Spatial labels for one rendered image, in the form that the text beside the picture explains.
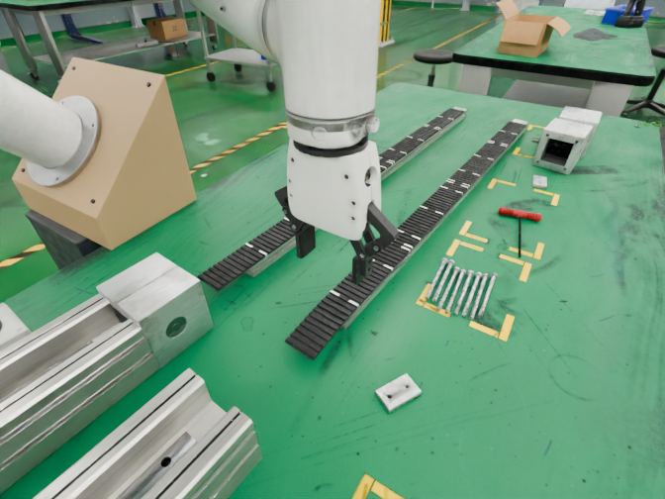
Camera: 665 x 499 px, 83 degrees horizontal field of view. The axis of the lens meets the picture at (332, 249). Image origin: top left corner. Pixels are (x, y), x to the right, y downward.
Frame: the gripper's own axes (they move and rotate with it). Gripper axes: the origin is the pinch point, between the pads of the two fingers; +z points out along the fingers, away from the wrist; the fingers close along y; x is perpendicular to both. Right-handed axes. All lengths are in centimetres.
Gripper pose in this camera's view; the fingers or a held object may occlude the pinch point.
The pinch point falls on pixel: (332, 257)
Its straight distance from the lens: 46.8
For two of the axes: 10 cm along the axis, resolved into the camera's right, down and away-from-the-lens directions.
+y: -8.1, -3.5, 4.6
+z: 0.1, 7.9, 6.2
